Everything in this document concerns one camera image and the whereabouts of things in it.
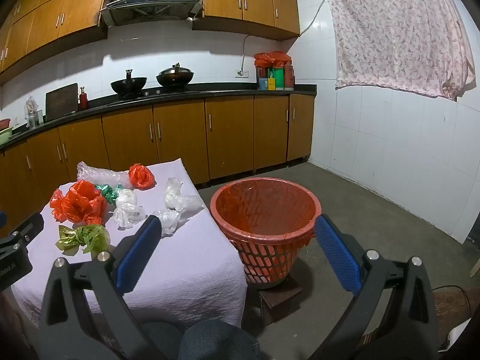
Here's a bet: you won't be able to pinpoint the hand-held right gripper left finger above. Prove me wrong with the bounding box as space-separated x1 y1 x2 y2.
38 215 167 360

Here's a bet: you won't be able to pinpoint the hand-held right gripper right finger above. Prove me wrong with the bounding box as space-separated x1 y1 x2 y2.
314 214 439 360

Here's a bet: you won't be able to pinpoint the white plastic bag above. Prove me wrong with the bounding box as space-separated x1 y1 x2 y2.
163 177 206 213
113 188 146 229
151 209 181 238

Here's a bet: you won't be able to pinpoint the light green plastic bag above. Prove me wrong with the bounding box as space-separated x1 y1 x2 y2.
56 224 110 254

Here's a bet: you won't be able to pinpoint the large orange plastic bag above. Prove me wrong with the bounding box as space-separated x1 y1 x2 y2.
50 180 109 226

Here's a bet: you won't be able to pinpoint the red lined plastic wastebasket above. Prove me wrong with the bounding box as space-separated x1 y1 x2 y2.
209 176 322 289

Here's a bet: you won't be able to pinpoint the dark green plastic bag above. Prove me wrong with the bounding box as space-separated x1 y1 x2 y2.
95 183 124 205

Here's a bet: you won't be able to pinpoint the small orange plastic bag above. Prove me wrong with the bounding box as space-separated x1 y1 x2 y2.
128 163 157 190

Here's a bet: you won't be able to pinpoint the clear plastic bag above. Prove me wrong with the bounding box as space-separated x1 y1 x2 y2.
76 161 133 189

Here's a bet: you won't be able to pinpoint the white cloth covered table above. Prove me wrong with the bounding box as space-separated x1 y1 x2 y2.
11 158 249 331

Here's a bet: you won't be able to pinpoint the brown wooden stool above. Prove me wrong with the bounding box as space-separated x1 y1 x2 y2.
258 274 304 325

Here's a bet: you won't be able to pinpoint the person's left leg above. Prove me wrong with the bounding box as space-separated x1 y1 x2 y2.
139 320 188 360

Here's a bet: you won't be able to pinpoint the person's leg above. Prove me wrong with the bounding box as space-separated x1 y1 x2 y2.
180 323 262 360
139 320 188 360

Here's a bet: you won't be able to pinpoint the glass jar with plastic bag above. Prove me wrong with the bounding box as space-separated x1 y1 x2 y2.
25 95 43 128

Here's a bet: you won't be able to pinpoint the person's right leg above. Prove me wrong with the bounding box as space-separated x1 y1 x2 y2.
180 323 262 360

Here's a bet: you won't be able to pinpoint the dark wooden cutting board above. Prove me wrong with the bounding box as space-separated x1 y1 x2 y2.
45 83 79 121

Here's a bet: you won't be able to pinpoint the white object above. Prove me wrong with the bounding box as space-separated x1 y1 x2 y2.
437 317 471 353

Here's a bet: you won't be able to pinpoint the wooden lower cabinets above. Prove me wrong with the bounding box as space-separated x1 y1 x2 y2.
0 94 316 229

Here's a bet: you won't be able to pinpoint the wooden cabinets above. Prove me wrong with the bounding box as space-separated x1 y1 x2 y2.
192 0 301 40
0 94 316 229
0 0 112 83

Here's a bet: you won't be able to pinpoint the black gas stove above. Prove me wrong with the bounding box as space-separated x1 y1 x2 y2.
107 87 201 102

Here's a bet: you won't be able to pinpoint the black open wok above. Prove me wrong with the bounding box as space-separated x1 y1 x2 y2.
110 69 148 95

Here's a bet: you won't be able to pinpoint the black wok with lid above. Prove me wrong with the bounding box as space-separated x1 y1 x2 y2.
156 64 196 89

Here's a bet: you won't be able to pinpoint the black countertop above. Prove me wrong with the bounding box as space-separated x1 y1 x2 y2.
0 82 317 149

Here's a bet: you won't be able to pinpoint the orange plastic cover bag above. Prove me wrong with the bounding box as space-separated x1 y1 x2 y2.
254 51 292 69

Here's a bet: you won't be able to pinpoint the wooden upper cabinets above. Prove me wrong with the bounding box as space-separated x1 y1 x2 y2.
192 0 301 40
0 0 112 83

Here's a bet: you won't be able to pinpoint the pink floral cloth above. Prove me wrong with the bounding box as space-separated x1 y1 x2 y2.
320 0 476 101

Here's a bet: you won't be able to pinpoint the black floor cable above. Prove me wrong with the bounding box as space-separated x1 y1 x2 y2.
430 286 471 319

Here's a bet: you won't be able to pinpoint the white power cable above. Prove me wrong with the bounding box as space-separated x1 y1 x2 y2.
240 0 328 73

